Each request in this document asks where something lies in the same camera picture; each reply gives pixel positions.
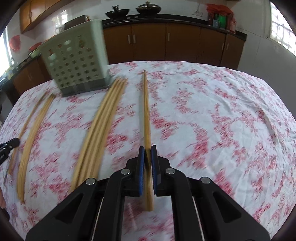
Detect wooden chopstick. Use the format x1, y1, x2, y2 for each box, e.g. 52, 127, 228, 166
16, 94, 56, 203
8, 92, 47, 175
143, 71, 154, 211
70, 78, 127, 191

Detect brown lower kitchen cabinets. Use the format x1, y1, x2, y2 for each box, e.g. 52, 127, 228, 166
103, 22, 247, 70

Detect left brown counter cabinet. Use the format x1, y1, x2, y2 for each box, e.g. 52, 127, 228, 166
5, 56, 52, 95

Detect white red floral tablecloth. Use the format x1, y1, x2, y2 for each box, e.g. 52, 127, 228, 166
1, 61, 295, 237

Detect red bag at left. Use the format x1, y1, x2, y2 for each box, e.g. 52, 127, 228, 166
9, 35, 21, 53

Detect green perforated utensil basket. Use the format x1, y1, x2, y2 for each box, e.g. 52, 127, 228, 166
39, 20, 112, 97

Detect black wok left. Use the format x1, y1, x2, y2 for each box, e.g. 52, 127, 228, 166
105, 5, 130, 20

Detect red bags on counter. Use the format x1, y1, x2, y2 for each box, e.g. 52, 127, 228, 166
207, 4, 236, 34

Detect window with grille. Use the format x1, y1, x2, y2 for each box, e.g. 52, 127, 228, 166
270, 3, 295, 55

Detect black lidded pot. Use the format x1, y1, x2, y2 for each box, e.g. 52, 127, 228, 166
136, 1, 162, 16

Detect brown upper wall cabinet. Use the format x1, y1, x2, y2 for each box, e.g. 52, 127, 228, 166
20, 0, 73, 34

